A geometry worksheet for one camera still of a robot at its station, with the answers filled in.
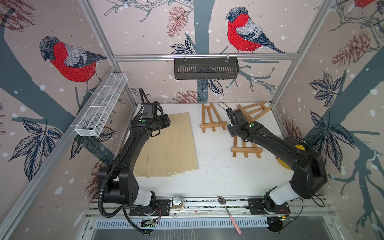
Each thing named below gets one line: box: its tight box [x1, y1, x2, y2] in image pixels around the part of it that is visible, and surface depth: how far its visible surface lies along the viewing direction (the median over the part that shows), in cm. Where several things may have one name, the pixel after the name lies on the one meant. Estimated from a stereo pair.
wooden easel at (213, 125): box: [200, 102, 228, 133], surface depth 109 cm
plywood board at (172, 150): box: [146, 112, 199, 178], surface depth 93 cm
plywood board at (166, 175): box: [147, 172, 183, 178], surface depth 85 cm
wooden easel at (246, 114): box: [237, 101, 273, 123], surface depth 117 cm
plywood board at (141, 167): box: [133, 138, 149, 178], surface depth 87 cm
